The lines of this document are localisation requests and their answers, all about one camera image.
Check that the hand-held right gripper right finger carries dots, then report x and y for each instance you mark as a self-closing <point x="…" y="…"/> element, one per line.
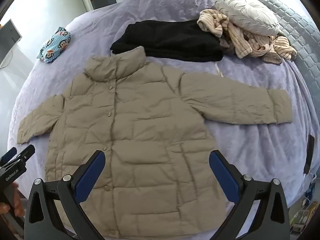
<point x="223" y="177"/>

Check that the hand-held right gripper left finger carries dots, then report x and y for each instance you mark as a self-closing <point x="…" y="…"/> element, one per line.
<point x="90" y="177"/>

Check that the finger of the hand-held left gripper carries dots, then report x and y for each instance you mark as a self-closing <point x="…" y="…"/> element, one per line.
<point x="8" y="154"/>
<point x="25" y="153"/>

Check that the beige puffer jacket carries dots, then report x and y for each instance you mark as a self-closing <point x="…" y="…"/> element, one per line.
<point x="140" y="130"/>

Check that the person's left hand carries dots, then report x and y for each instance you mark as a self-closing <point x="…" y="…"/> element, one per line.
<point x="18" y="200"/>

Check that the purple fleece blanket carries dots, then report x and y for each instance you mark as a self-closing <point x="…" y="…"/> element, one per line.
<point x="250" y="142"/>

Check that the black phone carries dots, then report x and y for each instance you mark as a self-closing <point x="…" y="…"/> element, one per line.
<point x="310" y="152"/>

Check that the beige striped fabric belt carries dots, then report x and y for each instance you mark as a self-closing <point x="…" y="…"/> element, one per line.
<point x="219" y="71"/>

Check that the blue monkey print cloth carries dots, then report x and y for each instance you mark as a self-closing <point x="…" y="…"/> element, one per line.
<point x="52" y="47"/>

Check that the grey knit cloth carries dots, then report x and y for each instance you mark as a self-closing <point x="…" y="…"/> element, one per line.
<point x="226" y="46"/>

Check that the beige striped garment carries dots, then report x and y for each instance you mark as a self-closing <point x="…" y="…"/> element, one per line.
<point x="236" y="41"/>

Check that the black folded garment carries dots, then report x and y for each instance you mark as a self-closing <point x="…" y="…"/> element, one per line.
<point x="170" y="40"/>

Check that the grey quilted headboard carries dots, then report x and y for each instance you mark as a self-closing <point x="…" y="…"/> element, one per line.
<point x="300" y="40"/>

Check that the cream round pleated pillow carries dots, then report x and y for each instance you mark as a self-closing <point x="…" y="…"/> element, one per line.
<point x="247" y="12"/>

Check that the wall monitor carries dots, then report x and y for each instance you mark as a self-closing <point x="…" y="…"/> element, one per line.
<point x="7" y="40"/>

